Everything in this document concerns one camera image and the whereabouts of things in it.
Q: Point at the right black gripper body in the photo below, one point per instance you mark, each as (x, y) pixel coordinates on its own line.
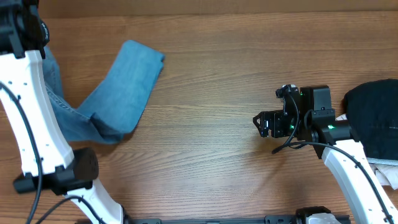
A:
(275, 124)

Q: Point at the blue denim jeans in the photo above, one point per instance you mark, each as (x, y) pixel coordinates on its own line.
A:
(115, 106)

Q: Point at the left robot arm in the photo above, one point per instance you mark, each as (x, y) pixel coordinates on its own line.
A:
(48, 161)

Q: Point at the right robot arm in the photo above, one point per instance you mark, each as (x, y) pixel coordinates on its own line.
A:
(308, 119)

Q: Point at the black folded garment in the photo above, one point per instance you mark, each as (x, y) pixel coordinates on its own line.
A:
(371, 109)

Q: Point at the beige folded cloth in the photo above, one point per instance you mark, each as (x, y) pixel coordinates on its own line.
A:
(387, 174)

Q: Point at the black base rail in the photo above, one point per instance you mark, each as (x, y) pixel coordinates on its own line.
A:
(268, 219)

